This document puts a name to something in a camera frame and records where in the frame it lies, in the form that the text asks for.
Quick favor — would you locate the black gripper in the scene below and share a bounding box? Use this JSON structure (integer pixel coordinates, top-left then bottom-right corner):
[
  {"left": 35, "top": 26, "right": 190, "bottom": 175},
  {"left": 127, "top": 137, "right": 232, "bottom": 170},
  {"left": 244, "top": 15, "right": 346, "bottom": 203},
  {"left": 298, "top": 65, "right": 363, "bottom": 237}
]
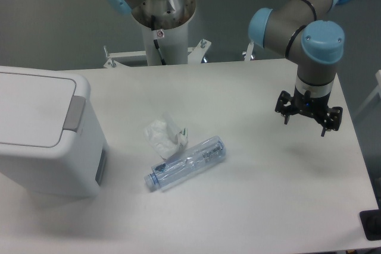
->
[{"left": 274, "top": 88, "right": 343, "bottom": 137}]

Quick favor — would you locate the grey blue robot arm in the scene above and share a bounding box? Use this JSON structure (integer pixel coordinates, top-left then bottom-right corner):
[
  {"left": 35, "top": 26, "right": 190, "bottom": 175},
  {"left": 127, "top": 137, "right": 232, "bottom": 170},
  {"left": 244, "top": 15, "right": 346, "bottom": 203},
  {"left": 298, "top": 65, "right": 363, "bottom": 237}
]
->
[{"left": 248, "top": 0, "right": 345, "bottom": 134}]

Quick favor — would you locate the white trash can body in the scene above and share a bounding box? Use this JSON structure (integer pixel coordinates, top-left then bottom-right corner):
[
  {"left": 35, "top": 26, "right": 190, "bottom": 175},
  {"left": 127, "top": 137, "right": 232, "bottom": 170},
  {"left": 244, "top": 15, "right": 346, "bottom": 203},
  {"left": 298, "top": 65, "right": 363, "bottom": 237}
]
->
[{"left": 1, "top": 67, "right": 108, "bottom": 197}]

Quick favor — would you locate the white trash can lid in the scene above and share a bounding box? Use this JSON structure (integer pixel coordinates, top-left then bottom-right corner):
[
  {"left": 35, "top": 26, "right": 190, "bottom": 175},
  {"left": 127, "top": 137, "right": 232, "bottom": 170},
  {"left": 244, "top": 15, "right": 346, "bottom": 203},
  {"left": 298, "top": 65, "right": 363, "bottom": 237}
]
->
[{"left": 1, "top": 72, "right": 90, "bottom": 148}]

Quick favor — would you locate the black device at table edge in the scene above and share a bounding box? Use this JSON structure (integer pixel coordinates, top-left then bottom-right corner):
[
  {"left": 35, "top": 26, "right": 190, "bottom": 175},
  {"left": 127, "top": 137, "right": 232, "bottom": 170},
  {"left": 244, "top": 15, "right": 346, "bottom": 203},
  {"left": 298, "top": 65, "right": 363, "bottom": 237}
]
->
[{"left": 360, "top": 209, "right": 380, "bottom": 241}]

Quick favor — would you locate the crumpled white plastic wrapper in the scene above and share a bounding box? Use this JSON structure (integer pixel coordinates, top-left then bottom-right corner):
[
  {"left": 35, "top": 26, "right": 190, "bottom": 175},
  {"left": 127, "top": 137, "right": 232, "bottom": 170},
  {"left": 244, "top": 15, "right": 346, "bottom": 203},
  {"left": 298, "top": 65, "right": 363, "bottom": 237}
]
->
[{"left": 143, "top": 112, "right": 188, "bottom": 161}]

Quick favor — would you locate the clear plastic bottle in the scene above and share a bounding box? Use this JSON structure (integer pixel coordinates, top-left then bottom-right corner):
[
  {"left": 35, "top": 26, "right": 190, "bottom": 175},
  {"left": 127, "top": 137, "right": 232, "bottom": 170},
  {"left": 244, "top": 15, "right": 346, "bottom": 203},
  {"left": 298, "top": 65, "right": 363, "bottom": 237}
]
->
[{"left": 144, "top": 136, "right": 226, "bottom": 192}]

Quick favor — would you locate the white frame at right edge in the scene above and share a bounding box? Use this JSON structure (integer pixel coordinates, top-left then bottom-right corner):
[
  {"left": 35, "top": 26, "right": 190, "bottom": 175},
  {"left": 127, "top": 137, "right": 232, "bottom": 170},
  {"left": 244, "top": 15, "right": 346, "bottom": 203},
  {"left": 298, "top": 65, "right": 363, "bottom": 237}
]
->
[{"left": 354, "top": 70, "right": 380, "bottom": 120}]

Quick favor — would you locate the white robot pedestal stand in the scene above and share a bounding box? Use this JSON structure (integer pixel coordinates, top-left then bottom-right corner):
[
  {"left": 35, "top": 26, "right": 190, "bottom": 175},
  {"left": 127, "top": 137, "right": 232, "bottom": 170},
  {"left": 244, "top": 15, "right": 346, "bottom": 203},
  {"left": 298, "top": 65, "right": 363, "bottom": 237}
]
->
[{"left": 104, "top": 0, "right": 211, "bottom": 68}]

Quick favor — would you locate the black cable on pedestal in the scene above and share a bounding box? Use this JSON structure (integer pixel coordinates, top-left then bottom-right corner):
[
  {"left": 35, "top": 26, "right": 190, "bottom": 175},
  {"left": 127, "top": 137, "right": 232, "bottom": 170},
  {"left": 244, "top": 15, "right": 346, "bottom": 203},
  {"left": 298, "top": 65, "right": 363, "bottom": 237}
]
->
[{"left": 150, "top": 15, "right": 166, "bottom": 66}]

